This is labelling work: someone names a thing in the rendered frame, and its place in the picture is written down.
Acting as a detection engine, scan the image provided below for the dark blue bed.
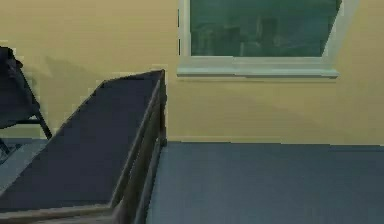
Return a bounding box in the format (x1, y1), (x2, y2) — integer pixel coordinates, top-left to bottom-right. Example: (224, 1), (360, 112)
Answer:
(0, 68), (168, 224)

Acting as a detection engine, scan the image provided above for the white framed window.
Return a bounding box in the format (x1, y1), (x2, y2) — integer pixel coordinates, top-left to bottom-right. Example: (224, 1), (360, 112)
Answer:
(176, 0), (362, 80)

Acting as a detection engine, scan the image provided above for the black chair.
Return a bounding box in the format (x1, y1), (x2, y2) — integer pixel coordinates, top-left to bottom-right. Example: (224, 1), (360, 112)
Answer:
(0, 45), (54, 155)

